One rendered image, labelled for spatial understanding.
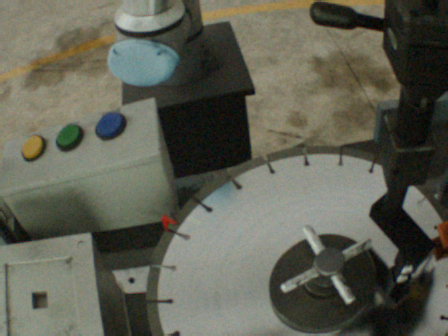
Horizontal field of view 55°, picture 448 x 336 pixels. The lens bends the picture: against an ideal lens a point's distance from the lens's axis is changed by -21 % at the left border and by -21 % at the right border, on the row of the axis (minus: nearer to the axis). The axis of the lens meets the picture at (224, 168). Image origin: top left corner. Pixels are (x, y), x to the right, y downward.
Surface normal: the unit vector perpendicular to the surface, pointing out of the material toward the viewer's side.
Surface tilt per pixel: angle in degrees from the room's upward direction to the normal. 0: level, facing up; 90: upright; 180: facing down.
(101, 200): 90
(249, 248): 0
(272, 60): 0
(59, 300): 0
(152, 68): 98
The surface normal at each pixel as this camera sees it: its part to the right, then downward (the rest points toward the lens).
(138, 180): 0.18, 0.76
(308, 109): -0.11, -0.62
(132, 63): -0.15, 0.86
